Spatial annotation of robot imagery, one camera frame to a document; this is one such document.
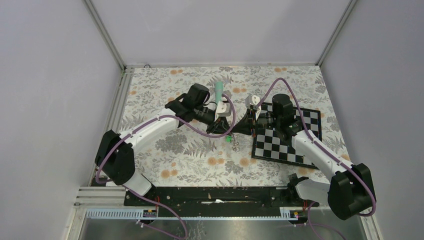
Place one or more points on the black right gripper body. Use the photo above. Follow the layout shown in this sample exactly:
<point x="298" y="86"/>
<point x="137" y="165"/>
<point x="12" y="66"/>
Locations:
<point x="265" y="121"/>

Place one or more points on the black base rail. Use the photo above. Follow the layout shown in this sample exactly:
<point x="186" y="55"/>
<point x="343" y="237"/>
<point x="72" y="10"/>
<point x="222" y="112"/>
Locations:
<point x="218" y="198"/>

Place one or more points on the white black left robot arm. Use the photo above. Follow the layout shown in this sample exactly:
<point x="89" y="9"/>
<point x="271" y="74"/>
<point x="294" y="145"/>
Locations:
<point x="116" y="153"/>

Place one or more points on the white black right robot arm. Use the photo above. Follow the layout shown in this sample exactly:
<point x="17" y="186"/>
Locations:
<point x="284" y="133"/>

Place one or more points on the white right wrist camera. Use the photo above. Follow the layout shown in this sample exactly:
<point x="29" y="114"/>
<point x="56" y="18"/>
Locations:
<point x="252" y="102"/>

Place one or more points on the teal rolling pin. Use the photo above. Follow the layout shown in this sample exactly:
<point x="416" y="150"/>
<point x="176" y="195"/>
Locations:
<point x="218" y="89"/>

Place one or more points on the silver carabiner keyring with chain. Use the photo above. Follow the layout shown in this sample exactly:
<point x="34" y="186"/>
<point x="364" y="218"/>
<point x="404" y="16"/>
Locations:
<point x="235" y="143"/>

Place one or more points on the floral patterned table mat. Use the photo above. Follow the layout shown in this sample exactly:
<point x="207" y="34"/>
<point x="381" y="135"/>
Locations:
<point x="185" y="158"/>

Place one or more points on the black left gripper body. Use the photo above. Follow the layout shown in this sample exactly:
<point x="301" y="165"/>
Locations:
<point x="210" y="117"/>

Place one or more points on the white slotted cable duct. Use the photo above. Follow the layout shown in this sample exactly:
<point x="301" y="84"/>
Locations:
<point x="262" y="213"/>

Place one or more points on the black white checkerboard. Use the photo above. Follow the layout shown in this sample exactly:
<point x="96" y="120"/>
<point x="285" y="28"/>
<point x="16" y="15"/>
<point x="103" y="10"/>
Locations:
<point x="267" y="146"/>

